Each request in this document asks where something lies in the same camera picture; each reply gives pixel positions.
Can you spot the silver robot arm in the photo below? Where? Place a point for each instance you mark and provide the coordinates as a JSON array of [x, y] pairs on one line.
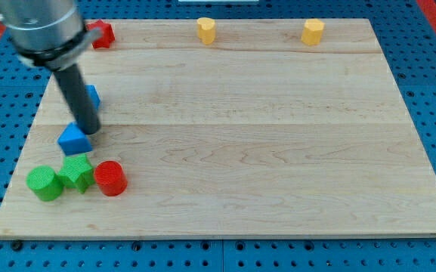
[[49, 33]]

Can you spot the blue triangle block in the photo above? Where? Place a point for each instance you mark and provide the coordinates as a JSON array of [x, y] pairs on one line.
[[73, 141]]

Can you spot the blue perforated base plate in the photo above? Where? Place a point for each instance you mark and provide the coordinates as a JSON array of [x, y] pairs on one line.
[[409, 43]]

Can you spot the green star block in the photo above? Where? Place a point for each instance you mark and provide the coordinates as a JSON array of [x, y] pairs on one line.
[[77, 173]]

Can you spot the blue cube block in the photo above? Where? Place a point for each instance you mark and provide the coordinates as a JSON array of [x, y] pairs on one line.
[[92, 92]]

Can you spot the red star block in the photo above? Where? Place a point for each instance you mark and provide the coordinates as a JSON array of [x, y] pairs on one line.
[[106, 34]]

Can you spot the green cylinder block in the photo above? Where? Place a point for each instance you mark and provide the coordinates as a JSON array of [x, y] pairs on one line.
[[44, 183]]

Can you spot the wooden board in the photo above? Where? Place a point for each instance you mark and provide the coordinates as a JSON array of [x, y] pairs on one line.
[[255, 136]]

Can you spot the yellow heart block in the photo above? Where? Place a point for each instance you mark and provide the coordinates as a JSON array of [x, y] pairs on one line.
[[206, 30]]

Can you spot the red cylinder block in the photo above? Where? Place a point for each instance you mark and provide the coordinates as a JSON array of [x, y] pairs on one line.
[[110, 178]]

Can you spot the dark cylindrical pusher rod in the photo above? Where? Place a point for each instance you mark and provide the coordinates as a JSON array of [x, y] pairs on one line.
[[73, 88]]

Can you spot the yellow hexagon block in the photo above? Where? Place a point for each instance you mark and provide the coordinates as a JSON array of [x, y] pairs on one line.
[[312, 31]]

